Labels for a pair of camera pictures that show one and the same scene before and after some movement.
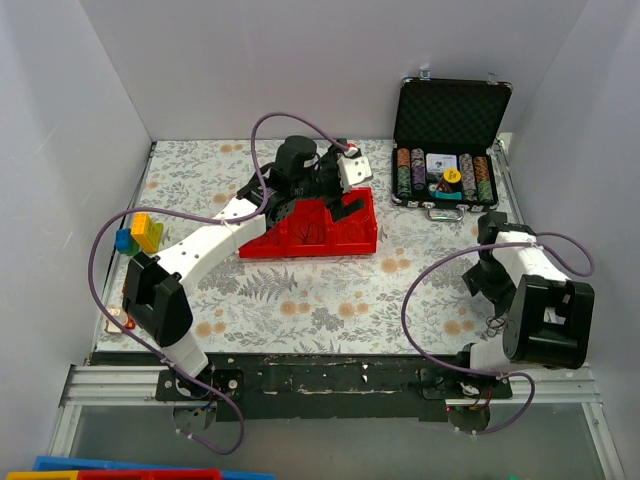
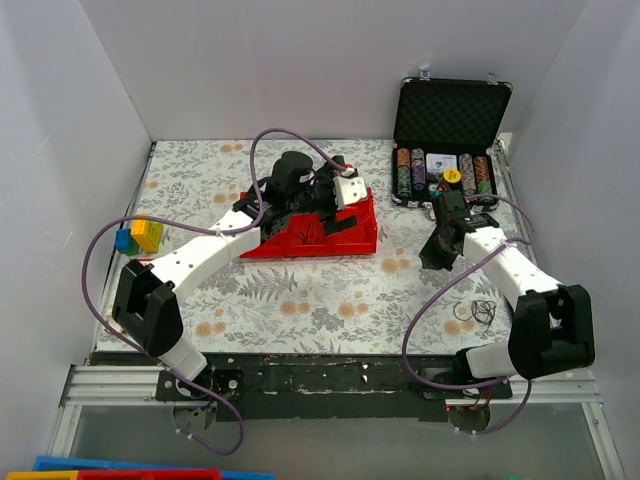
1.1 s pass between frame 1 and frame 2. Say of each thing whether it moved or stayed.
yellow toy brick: stayed
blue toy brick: stayed
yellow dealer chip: stayed
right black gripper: moved
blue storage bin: stayed
